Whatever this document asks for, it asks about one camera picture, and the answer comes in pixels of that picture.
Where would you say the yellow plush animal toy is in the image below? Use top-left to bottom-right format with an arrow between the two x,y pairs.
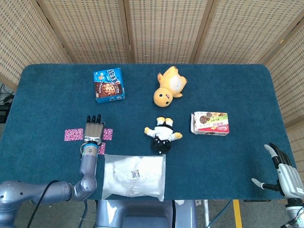
153,66 -> 189,108

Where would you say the blue chocolate cookie box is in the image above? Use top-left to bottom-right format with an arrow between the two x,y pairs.
93,67 -> 126,104

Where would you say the black equipment box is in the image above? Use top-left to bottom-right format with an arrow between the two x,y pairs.
0,104 -> 10,123

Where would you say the woven rattan folding screen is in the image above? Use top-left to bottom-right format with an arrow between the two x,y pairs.
0,0 -> 304,171

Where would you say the black cable bundle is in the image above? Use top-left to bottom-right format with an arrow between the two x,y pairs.
0,83 -> 15,104

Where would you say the white metal table leg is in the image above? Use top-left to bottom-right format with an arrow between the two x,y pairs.
203,199 -> 210,228

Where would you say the thin blue cable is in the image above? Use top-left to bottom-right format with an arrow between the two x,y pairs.
209,199 -> 233,226
79,199 -> 90,228

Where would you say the blue felt table cover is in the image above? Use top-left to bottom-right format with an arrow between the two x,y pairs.
0,63 -> 299,200

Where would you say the clear bag with white cloth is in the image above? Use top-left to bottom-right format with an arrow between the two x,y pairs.
101,153 -> 167,202

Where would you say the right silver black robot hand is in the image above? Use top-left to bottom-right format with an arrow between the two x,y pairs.
251,142 -> 304,198

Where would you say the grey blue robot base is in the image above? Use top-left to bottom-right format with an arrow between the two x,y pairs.
95,199 -> 198,228

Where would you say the black white plush toy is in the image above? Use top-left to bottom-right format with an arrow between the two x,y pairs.
144,116 -> 183,154

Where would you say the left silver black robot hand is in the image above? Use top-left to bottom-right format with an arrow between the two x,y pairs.
82,114 -> 107,145

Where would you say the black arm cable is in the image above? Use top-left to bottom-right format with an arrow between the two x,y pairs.
25,180 -> 60,228

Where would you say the white red biscuit box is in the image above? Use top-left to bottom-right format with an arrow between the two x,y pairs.
190,111 -> 230,136

